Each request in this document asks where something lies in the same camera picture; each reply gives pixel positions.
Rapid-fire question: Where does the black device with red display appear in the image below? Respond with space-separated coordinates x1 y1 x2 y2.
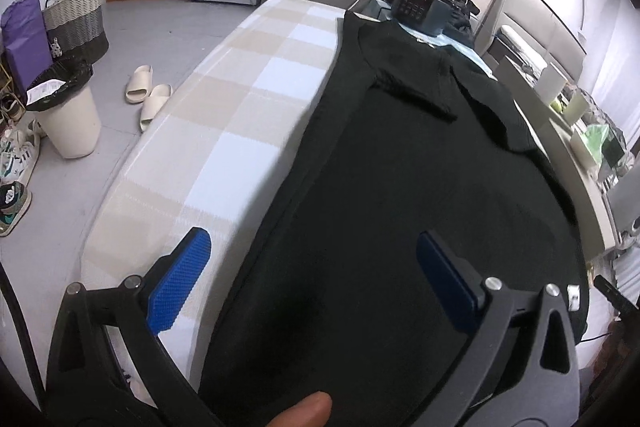
392 0 453 32

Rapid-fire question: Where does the beige side table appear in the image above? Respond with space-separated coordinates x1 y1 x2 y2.
495 72 623 258

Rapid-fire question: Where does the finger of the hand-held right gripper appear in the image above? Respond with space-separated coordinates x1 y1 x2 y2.
594 274 637 322

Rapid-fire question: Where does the light blue cloth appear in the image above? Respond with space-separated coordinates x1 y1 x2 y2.
360 0 497 78

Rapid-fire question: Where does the white trash bin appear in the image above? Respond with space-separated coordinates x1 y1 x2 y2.
25 59 103 159

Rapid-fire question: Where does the dark green sneaker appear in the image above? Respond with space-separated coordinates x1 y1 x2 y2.
0 184 32 238

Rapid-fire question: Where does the white green sneaker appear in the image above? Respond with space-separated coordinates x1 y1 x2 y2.
0 129 41 184

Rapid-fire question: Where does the black shirt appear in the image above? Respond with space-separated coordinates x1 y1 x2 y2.
197 9 591 427

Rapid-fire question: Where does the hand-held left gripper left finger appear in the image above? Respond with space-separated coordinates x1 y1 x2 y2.
46 227 222 427

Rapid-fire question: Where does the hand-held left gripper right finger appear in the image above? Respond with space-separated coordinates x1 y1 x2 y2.
416 231 581 427

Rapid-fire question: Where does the beige slipper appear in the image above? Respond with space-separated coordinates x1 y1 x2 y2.
125 65 153 105
140 84 173 132

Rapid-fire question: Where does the metal shoe rack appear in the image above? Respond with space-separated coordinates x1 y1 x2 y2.
0 52 28 124

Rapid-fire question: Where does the person's left hand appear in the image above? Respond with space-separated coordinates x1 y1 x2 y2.
264 364 334 427

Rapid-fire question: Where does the green tissue bag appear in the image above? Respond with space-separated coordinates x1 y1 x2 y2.
585 121 626 158

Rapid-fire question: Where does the beige checkered blanket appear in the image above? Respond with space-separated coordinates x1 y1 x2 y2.
80 0 351 388

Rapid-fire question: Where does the purple bag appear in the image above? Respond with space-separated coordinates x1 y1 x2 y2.
0 0 51 95

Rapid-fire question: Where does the woven laundry basket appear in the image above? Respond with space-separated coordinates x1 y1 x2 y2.
42 0 110 58

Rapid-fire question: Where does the black cable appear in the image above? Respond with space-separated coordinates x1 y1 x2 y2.
0 252 47 408

